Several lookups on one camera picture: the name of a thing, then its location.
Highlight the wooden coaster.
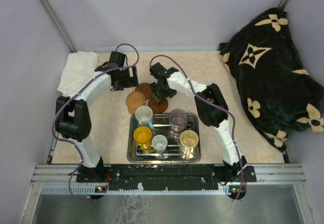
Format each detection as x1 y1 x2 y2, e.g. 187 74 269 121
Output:
148 97 168 114
135 83 153 100

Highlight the purple glass mug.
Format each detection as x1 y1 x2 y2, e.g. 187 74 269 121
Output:
169 109 193 133

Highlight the aluminium rail frame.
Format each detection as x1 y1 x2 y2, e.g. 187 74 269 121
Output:
29 163 317 223

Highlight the small clear grey cup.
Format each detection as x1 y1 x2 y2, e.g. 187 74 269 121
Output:
152 135 168 159

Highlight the cream mug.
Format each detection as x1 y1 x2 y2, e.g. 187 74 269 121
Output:
180 130 199 160

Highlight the yellow cup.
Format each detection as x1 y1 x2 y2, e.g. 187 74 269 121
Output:
133 126 153 150

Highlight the black floral blanket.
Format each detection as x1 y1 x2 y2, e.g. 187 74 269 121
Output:
218 8 323 152

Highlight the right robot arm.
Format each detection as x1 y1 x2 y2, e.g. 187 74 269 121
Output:
149 62 247 184

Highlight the woven coaster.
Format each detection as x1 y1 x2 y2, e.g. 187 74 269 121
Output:
128 107 137 115
126 91 146 109

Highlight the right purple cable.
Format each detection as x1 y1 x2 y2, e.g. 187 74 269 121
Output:
149 54 248 201

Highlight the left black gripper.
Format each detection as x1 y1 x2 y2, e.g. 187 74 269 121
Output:
112 65 139 91

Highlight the steel tray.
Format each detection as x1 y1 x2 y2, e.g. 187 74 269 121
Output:
127 113 201 164

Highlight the white folded cloth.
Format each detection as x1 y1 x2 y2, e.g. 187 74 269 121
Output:
57 51 99 96

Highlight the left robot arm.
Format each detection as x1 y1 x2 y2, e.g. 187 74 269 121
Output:
52 51 139 182

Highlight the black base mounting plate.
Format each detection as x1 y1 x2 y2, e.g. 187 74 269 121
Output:
76 164 256 191

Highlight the white and blue cup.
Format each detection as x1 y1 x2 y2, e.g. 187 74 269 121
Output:
135 106 154 129

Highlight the purple cable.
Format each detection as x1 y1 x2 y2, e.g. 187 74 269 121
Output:
149 54 248 201
52 43 140 202

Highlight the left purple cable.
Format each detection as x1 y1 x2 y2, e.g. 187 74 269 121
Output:
52 43 140 202

